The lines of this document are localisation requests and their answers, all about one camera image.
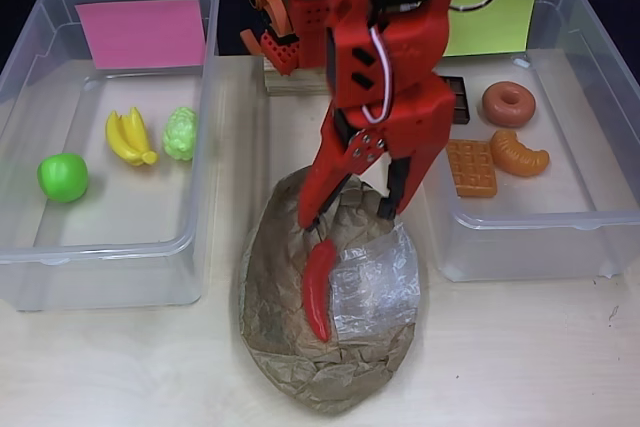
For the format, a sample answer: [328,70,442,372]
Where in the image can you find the dark brown toy chocolate bar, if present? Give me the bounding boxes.
[439,75,472,127]

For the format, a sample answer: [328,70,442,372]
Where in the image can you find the orange toy waffle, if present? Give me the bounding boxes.
[444,139,500,199]

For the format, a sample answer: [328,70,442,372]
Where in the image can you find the orange toy croissant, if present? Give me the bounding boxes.
[489,129,551,178]

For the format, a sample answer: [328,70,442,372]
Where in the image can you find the brown toy donut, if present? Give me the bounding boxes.
[482,81,537,129]

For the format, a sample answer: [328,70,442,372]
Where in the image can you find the red toy chili pepper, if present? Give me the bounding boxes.
[302,239,337,343]

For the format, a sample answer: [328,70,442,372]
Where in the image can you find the light green toy grapes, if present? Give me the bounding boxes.
[162,105,199,162]

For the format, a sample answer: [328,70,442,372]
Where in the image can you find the yellow toy banana bunch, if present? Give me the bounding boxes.
[104,105,160,168]

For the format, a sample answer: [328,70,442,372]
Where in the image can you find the green toy apple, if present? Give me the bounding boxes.
[37,152,90,204]

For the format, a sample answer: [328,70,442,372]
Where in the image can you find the clear plastic bin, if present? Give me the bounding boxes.
[0,0,221,312]
[396,0,640,283]

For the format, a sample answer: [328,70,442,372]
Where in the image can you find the yellow-green paper label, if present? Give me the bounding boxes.
[442,0,540,58]

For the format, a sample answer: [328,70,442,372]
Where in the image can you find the pink paper label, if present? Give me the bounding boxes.
[74,0,207,71]

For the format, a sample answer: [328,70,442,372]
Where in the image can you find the wooden base block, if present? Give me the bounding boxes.
[263,54,334,97]

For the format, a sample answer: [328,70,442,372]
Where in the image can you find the crumpled brown paper bag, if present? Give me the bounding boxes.
[237,166,421,416]

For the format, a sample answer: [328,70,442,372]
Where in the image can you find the light orange printed part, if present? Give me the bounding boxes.
[239,0,301,56]

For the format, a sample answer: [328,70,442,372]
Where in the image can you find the white wrist servo wire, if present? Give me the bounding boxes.
[360,26,397,124]

